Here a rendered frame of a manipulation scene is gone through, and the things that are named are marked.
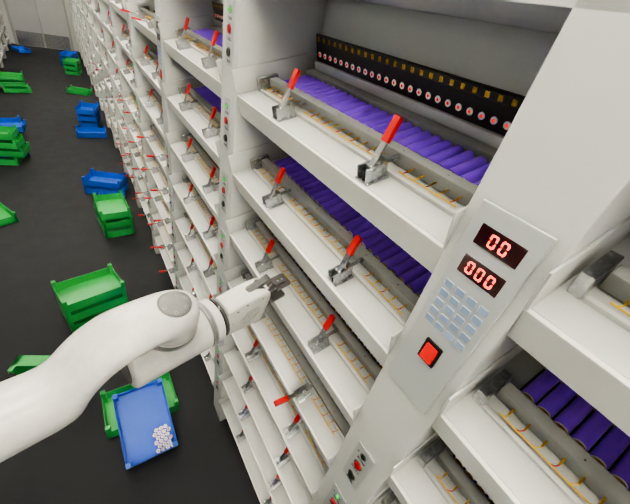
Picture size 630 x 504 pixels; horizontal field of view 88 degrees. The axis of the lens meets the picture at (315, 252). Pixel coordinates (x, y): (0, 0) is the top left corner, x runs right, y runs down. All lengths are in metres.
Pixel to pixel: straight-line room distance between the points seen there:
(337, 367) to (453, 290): 0.37
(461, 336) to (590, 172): 0.19
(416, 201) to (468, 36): 0.28
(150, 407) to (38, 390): 1.31
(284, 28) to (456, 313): 0.69
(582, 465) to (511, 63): 0.49
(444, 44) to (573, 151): 0.37
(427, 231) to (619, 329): 0.19
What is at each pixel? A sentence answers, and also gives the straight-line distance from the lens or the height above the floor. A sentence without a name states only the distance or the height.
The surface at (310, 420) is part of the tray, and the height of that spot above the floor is 0.92.
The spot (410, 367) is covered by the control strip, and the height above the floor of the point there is 1.32.
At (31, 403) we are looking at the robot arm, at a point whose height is 1.23.
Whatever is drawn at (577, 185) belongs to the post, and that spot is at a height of 1.60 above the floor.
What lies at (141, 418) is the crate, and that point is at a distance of 1.83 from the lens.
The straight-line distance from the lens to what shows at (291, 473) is 1.20.
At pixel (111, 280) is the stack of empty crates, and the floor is 0.16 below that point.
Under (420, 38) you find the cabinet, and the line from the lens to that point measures 0.68.
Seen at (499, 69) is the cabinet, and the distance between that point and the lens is 0.59.
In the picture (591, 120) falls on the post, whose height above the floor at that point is 1.64.
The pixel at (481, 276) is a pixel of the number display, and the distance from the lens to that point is 0.36.
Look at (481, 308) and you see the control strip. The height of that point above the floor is 1.47.
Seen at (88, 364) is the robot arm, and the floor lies 1.27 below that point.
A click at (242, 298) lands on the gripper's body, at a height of 1.23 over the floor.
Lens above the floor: 1.67
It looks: 35 degrees down
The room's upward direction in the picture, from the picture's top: 14 degrees clockwise
